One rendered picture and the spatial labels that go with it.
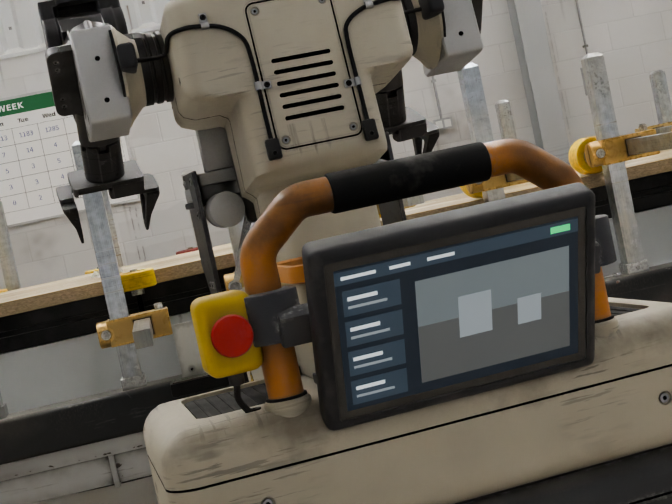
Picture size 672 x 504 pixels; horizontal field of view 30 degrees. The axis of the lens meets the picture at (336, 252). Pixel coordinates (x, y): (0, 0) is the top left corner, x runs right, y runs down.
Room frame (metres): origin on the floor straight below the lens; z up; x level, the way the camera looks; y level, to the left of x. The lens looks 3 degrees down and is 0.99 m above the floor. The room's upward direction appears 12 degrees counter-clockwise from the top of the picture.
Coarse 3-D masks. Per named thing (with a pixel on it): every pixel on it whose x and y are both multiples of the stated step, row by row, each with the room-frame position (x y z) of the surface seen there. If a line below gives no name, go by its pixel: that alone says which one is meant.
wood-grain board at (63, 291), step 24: (648, 168) 2.68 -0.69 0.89; (504, 192) 2.71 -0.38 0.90; (528, 192) 2.64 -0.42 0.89; (408, 216) 2.60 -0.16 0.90; (144, 264) 3.01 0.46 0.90; (168, 264) 2.66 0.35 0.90; (192, 264) 2.54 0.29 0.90; (216, 264) 2.55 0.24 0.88; (24, 288) 3.12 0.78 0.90; (48, 288) 2.75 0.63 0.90; (72, 288) 2.51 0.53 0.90; (96, 288) 2.51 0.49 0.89; (0, 312) 2.49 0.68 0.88
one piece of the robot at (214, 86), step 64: (192, 0) 1.42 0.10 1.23; (256, 0) 1.44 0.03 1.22; (320, 0) 1.45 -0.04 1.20; (384, 0) 1.46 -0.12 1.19; (192, 64) 1.41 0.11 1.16; (256, 64) 1.42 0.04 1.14; (320, 64) 1.44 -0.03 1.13; (384, 64) 1.45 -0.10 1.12; (192, 128) 1.54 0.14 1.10; (256, 128) 1.41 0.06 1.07; (320, 128) 1.42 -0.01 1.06; (256, 192) 1.49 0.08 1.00
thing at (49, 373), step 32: (640, 192) 2.69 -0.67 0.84; (640, 224) 2.68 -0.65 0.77; (160, 288) 2.54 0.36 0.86; (192, 288) 2.55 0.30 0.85; (224, 288) 2.57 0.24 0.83; (0, 320) 2.50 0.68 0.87; (32, 320) 2.51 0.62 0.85; (64, 320) 2.52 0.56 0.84; (96, 320) 2.52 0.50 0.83; (0, 352) 2.50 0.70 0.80; (32, 352) 2.51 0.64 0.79; (64, 352) 2.51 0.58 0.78; (96, 352) 2.52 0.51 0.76; (160, 352) 2.54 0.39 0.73; (0, 384) 2.49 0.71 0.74; (32, 384) 2.50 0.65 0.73; (64, 384) 2.51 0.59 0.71; (96, 384) 2.52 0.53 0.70
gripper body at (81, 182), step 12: (120, 144) 1.81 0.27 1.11; (84, 156) 1.79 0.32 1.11; (96, 156) 1.78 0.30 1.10; (108, 156) 1.78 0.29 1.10; (120, 156) 1.80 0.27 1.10; (84, 168) 1.80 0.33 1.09; (96, 168) 1.79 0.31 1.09; (108, 168) 1.79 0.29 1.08; (120, 168) 1.81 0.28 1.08; (132, 168) 1.84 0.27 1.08; (72, 180) 1.81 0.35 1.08; (84, 180) 1.81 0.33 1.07; (96, 180) 1.80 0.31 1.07; (108, 180) 1.80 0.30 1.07; (120, 180) 1.80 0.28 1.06; (132, 180) 1.81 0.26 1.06; (84, 192) 1.80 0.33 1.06
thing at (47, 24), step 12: (60, 0) 1.60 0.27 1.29; (72, 0) 1.60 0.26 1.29; (84, 0) 1.61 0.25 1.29; (96, 0) 1.62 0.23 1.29; (108, 0) 1.62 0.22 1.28; (48, 12) 1.60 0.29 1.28; (60, 12) 1.63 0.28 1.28; (72, 12) 1.64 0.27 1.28; (108, 12) 1.60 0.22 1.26; (120, 12) 1.60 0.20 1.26; (48, 24) 1.58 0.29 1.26; (120, 24) 1.59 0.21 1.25; (48, 36) 1.57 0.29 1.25; (48, 48) 1.58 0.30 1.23
